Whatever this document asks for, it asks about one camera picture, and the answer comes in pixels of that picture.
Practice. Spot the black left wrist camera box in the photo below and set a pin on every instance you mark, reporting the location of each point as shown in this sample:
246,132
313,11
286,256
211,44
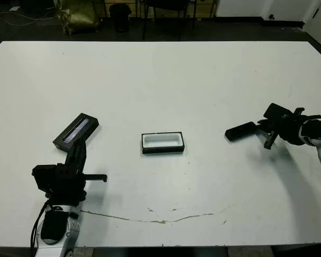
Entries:
44,176

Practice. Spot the black box base white insert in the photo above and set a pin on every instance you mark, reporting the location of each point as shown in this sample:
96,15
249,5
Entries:
163,150

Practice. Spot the yellowish plastic sack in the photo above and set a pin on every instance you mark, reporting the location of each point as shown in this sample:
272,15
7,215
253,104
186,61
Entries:
77,16

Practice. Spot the black slim camera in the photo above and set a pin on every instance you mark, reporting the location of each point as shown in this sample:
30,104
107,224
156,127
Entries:
239,131

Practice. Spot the black mesh office chair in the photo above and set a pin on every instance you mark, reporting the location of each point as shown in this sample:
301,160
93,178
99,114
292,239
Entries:
171,4

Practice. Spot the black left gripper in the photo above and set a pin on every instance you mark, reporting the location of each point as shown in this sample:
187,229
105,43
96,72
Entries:
69,184

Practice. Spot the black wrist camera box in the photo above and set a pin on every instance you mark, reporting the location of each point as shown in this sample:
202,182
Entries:
44,176
274,111

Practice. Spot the white paper on floor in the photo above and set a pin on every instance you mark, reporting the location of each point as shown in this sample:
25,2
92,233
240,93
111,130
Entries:
15,8

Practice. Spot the black door stop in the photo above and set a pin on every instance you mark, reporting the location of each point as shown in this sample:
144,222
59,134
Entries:
271,16

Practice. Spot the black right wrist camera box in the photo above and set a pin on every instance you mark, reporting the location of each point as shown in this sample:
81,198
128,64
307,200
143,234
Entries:
274,111

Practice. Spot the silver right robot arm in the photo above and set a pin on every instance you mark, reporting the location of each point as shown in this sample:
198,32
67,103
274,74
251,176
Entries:
314,128

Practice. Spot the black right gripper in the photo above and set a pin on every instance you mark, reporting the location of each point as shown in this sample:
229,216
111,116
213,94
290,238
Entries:
286,128

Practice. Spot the black box lid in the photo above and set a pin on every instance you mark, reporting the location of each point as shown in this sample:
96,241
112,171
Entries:
88,128

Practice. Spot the black waste bin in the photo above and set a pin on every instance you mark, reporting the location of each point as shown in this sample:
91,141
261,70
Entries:
120,16

